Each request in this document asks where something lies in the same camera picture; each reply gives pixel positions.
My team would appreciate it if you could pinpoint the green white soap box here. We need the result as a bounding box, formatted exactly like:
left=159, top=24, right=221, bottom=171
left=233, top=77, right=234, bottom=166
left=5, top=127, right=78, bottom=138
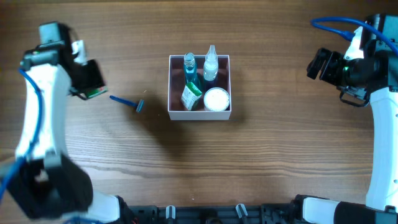
left=84, top=86, right=108, bottom=99

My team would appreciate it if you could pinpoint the blue disposable razor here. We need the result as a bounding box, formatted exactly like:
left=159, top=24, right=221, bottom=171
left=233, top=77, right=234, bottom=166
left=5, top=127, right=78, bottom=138
left=109, top=95, right=144, bottom=113

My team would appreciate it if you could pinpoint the teal mouthwash bottle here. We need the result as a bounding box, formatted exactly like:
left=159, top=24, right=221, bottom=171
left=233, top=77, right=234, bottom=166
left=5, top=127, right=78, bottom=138
left=183, top=52, right=203, bottom=91

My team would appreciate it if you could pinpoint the clear spray bottle blue label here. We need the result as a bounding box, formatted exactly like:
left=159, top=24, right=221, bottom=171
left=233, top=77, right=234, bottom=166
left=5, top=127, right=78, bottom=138
left=203, top=45, right=218, bottom=90

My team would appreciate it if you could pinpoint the cotton swab round container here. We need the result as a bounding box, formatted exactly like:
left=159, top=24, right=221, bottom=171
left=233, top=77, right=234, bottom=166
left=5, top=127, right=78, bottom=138
left=203, top=87, right=231, bottom=112

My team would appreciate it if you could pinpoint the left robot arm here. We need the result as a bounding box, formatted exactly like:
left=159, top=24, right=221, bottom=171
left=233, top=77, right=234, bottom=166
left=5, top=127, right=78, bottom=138
left=1, top=21, right=128, bottom=223

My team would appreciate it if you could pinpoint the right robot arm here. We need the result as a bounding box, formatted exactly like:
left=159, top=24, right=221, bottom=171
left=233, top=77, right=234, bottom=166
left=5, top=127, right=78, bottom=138
left=292, top=14, right=397, bottom=223

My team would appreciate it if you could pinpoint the white box with pink interior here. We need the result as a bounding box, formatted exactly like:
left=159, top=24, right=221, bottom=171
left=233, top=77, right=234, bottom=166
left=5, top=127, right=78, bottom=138
left=167, top=55, right=233, bottom=121

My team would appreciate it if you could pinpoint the left blue cable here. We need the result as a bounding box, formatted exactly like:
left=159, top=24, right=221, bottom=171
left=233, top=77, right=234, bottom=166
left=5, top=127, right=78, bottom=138
left=0, top=68, right=44, bottom=203

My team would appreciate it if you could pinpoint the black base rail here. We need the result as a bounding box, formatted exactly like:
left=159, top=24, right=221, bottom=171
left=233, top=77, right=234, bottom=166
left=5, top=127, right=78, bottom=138
left=130, top=203, right=306, bottom=224

